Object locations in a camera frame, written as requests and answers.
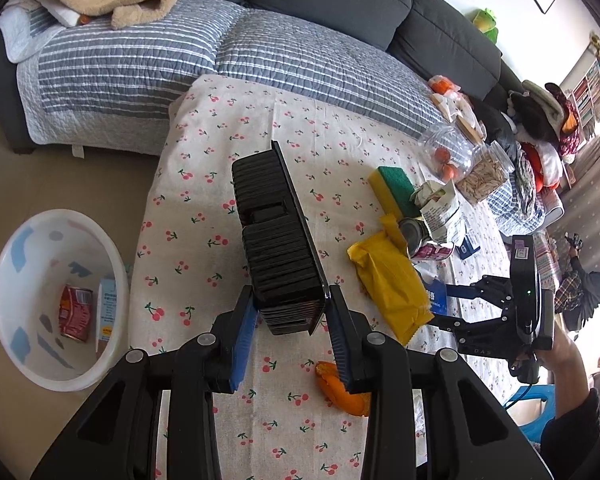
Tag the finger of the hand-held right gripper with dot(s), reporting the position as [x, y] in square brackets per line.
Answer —
[470, 335]
[480, 290]

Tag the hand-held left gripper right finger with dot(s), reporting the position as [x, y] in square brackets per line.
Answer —
[340, 350]

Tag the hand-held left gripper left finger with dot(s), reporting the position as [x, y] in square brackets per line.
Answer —
[244, 345]

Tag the yellow snack packet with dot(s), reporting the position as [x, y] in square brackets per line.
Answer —
[390, 280]

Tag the black plastic tray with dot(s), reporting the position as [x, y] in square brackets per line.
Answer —
[275, 240]

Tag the white paper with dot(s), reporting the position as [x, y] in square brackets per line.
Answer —
[432, 191]

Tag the white patterned plastic basin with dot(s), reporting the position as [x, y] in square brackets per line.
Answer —
[35, 280]

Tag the person's right forearm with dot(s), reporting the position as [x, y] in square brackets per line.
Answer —
[570, 375]

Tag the small blue packet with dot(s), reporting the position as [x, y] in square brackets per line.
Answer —
[467, 247]

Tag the orange peel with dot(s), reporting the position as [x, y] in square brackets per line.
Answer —
[345, 395]

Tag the blue and white tissue packet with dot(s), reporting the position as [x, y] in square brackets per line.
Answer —
[435, 300]

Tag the crumpled printed carton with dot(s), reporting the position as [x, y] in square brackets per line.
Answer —
[445, 222]

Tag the pink metal can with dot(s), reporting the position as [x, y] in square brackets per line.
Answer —
[415, 235]

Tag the blue plastic stool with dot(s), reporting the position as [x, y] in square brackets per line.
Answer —
[535, 391]

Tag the clear jar of seeds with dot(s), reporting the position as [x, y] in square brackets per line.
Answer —
[480, 180]

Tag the small orange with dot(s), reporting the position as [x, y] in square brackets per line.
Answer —
[440, 154]
[449, 171]

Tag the green and yellow sponge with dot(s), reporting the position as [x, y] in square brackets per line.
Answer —
[395, 185]

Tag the small white carton box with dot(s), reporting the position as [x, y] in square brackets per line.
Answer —
[107, 310]

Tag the clear plastic jar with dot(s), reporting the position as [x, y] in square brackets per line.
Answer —
[455, 140]

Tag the red crushed can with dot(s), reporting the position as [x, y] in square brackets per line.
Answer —
[75, 315]

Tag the pile of clothes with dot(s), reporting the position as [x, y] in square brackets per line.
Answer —
[540, 120]

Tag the cherry print tablecloth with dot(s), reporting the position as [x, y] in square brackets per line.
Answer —
[220, 160]

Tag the white bookshelf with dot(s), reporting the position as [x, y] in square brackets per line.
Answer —
[592, 85]

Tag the green plush toy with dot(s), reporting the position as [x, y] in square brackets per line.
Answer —
[486, 22]

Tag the grey striped quilt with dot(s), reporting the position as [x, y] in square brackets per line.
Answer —
[130, 70]

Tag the white quilted cloth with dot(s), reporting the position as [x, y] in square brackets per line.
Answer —
[25, 35]

